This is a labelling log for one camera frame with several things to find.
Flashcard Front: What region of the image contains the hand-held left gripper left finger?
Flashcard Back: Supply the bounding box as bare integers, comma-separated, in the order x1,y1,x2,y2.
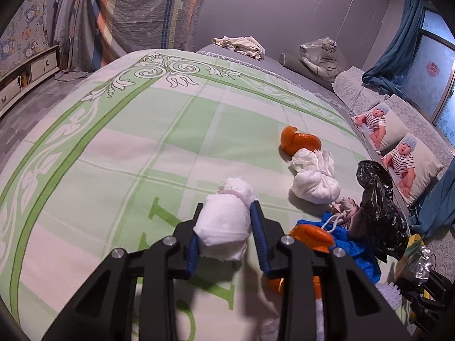
42,202,205,341

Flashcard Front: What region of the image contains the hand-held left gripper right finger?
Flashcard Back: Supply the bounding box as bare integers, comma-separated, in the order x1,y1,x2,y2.
250,202,415,341

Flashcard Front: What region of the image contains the blue garment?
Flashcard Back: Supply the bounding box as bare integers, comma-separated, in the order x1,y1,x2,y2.
296,218,382,285

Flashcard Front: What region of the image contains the orange cloth item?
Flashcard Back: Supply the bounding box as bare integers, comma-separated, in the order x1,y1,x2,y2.
280,126,323,156

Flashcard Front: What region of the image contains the black plastic bag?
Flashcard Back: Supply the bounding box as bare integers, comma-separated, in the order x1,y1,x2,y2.
356,160,410,261

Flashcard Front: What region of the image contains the crumpled clear plastic wrapper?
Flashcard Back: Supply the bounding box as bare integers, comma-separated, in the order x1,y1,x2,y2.
403,247,433,281

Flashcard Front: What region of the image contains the pale bumpy plastic piece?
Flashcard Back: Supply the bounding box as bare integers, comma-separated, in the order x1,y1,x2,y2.
375,283,397,311

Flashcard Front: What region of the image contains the orange peel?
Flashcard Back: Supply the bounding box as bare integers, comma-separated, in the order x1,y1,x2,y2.
268,224,335,296

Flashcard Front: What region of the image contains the beige crumpled scrap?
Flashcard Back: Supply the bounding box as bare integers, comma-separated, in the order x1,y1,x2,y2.
329,197,359,235

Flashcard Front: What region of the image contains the blue cloth heap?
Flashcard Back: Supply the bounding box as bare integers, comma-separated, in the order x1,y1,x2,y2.
409,165,455,238

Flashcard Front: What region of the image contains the green patterned blanket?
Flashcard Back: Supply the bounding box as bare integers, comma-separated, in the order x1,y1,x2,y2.
0,48,413,341

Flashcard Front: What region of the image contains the baby print pillow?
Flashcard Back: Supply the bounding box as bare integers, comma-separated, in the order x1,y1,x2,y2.
380,132,445,207
351,94,409,151

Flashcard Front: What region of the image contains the grey quilted bedspread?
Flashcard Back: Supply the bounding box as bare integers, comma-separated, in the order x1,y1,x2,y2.
195,43,455,278

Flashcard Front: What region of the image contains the grey bolster pillow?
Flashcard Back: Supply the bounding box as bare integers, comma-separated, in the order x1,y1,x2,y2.
280,53,336,91

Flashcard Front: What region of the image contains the white tiger plush toy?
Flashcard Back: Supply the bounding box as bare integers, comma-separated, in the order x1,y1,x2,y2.
299,36,351,80

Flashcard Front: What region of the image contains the cream crumpled cloth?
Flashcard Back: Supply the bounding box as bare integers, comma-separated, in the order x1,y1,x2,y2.
212,36,266,60

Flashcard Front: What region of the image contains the frosted glass window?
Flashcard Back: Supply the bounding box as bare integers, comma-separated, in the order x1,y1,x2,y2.
416,7,455,139

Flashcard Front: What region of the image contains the blue curtain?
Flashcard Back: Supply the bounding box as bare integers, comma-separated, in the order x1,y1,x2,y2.
362,0,432,96

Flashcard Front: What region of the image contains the low white cabinet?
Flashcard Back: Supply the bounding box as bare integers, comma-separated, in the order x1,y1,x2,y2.
0,44,61,114

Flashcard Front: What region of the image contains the striped hanging sheet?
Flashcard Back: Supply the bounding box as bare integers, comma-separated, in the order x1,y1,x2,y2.
90,0,210,66

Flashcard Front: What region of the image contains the grey hanging cloth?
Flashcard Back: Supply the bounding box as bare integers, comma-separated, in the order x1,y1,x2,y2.
53,0,118,79

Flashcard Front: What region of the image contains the cartoon wall poster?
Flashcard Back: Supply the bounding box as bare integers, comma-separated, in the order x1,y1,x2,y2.
0,0,50,79

